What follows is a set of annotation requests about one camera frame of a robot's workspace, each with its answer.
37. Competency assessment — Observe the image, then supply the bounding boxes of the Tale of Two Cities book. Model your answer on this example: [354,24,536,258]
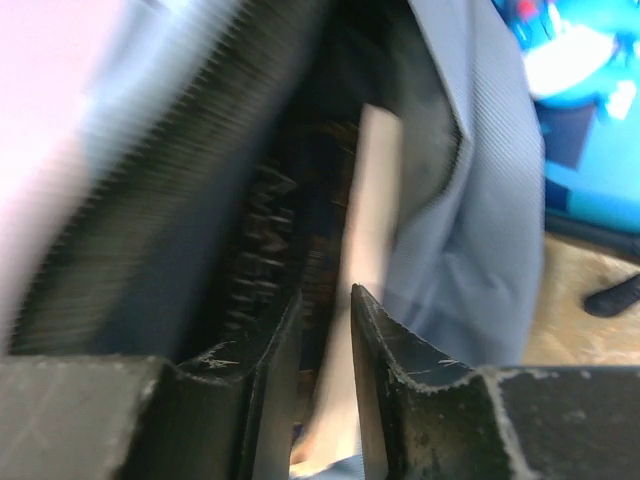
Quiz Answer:
[290,105,402,478]

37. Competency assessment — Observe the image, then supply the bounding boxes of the blue dinosaur pencil case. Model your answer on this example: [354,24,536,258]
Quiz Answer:
[494,0,639,255]

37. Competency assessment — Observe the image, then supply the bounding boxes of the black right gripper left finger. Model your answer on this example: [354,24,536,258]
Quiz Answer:
[1,291,301,479]

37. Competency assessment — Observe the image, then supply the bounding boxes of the blue student backpack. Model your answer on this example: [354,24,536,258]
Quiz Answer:
[0,0,546,480]

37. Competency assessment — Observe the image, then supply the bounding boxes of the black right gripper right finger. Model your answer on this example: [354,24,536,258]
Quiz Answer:
[351,286,639,479]

